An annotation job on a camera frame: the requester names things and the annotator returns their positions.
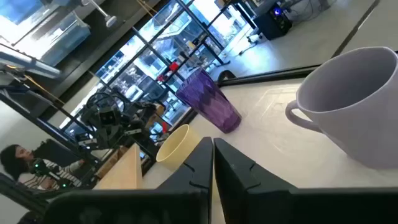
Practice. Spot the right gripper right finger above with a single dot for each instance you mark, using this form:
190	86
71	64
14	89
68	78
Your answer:
242	186

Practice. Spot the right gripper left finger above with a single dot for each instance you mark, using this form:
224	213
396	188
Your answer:
192	186

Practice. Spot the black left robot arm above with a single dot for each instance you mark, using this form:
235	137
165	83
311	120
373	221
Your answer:
105	121

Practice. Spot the light wooden shelf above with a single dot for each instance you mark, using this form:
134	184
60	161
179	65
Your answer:
124	174

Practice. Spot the cream plastic cup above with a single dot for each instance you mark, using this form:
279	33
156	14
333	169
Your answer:
177	146

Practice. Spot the purple faceted plastic tumbler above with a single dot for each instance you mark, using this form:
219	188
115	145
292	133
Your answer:
208	99

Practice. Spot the lavender ceramic mug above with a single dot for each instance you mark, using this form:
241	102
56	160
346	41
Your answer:
357	124

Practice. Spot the black device with green lights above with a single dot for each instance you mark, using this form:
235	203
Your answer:
38	166

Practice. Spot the black computer tower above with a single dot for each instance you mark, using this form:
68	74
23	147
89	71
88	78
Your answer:
273	23

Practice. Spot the person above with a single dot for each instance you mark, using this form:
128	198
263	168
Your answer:
12	163

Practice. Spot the white overhead lamp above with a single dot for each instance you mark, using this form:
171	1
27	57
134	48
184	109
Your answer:
105	15

